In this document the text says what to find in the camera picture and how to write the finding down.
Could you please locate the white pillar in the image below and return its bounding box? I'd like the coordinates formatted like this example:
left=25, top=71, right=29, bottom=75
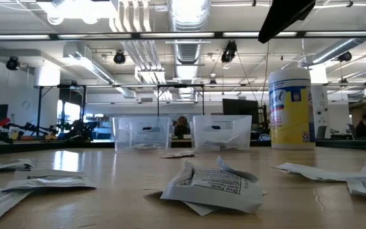
left=309, top=84, right=330, bottom=141

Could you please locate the black monitor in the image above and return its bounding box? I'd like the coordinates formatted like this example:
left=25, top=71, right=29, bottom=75
left=222, top=98, right=259, bottom=116

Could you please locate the Lysol wipes canister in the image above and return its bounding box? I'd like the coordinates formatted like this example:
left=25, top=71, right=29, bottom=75
left=268, top=67, right=316, bottom=150

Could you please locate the clear plastic bin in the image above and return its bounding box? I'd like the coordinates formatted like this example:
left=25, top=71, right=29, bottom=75
left=192, top=114, right=253, bottom=152
left=112, top=116, right=171, bottom=153

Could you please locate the crumpled antiseptic wipe packet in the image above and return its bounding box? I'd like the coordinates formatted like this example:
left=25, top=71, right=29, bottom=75
left=160, top=155, right=264, bottom=214

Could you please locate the overhead camera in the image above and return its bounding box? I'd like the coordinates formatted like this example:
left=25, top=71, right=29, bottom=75
left=220, top=40, right=238, bottom=64

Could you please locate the black ceiling camera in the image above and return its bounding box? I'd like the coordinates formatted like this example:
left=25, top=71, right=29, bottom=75
left=112, top=50, right=126, bottom=65
left=5, top=56, right=21, bottom=71
left=337, top=51, right=353, bottom=63

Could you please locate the silver ceiling duct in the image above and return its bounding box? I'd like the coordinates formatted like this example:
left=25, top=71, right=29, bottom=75
left=166, top=0, right=212, bottom=99

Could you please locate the black background rig frame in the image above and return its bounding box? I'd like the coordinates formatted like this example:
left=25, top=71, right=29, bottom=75
left=33, top=83, right=88, bottom=137
left=156, top=83, right=205, bottom=117

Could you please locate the white cylindrical duct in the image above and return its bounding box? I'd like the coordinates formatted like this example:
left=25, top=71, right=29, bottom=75
left=33, top=65, right=62, bottom=87

